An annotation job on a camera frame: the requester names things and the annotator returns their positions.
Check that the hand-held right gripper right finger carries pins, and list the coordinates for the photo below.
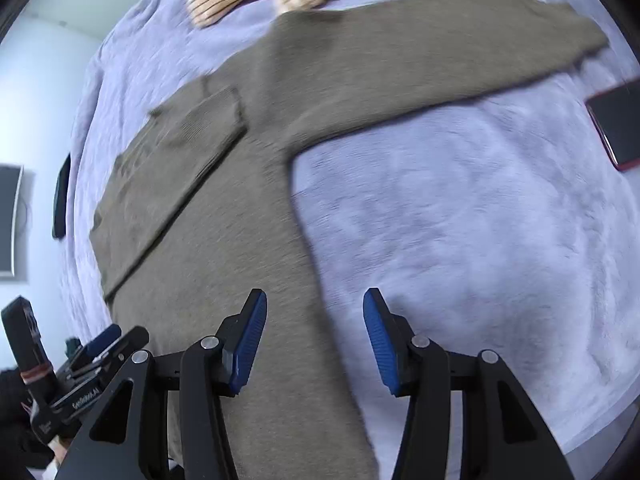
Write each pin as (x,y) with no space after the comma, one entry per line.
(382,345)

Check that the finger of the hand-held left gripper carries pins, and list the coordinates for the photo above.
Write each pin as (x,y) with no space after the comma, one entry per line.
(102,337)
(125,342)

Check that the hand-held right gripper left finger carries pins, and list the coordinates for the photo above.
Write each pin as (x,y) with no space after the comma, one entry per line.
(247,345)

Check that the olive green knit sweater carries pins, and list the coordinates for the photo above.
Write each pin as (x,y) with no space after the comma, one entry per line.
(310,125)

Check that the lavender embossed fleece blanket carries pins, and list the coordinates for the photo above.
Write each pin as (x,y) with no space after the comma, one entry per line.
(450,235)

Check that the black flat object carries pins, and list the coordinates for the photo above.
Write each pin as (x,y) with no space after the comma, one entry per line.
(61,195)

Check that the red-cased smartphone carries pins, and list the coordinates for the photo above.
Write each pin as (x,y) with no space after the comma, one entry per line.
(617,120)

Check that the wall-mounted monitor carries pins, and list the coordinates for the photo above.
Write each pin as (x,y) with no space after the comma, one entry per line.
(9,220)

